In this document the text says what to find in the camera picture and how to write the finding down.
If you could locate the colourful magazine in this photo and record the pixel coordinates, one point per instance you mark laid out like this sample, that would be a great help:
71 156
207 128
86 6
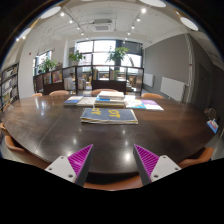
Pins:
134 104

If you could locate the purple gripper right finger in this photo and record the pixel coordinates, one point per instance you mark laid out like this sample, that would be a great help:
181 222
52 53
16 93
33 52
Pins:
151 166

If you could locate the ceiling air conditioner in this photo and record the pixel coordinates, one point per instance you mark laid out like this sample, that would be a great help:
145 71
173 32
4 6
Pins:
102 25

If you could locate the orange chair near right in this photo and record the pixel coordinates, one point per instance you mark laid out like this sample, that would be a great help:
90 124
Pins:
204 157

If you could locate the orange chair far left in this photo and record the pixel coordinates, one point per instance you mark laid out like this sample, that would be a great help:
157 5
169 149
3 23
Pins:
59 93

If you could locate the potted plant left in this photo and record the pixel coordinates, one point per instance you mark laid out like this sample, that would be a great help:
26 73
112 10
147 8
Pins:
47 65

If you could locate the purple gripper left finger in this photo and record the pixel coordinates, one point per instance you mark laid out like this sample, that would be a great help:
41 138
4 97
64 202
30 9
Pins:
73 168

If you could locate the potted plant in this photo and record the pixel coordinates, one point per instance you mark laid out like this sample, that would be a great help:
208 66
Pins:
117 55
47 65
76 57

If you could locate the white wall radiator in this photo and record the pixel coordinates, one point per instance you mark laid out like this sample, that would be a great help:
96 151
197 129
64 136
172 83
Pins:
172 88

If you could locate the orange chair near left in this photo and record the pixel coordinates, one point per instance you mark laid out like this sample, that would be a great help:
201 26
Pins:
24 154

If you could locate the white book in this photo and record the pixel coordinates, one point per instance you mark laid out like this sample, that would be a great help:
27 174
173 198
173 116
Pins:
87 101

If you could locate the chair with blue item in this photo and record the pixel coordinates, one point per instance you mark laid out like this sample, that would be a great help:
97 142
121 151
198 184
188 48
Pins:
212 119

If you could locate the orange chair far right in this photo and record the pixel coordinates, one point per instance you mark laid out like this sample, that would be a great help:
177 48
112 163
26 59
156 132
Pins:
152 95

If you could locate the potted plant right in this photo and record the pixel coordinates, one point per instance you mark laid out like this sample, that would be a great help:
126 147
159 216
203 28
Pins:
117 55

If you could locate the orange chair near centre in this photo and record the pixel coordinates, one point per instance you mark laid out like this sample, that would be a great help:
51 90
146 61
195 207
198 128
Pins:
130 183

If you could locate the dark blue book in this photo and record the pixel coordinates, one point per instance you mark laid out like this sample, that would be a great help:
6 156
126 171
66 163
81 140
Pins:
73 100

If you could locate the bookshelf at left wall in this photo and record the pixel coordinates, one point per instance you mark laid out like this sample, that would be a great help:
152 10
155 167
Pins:
9 85

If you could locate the dark shelf divider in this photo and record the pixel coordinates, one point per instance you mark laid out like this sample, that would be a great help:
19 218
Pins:
91 77

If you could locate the purple magazine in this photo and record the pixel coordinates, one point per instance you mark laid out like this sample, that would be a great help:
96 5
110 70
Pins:
152 105

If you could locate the stack of books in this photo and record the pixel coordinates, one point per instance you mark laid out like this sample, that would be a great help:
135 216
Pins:
110 99

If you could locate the potted plant middle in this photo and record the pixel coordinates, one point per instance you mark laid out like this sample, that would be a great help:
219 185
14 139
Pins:
76 57

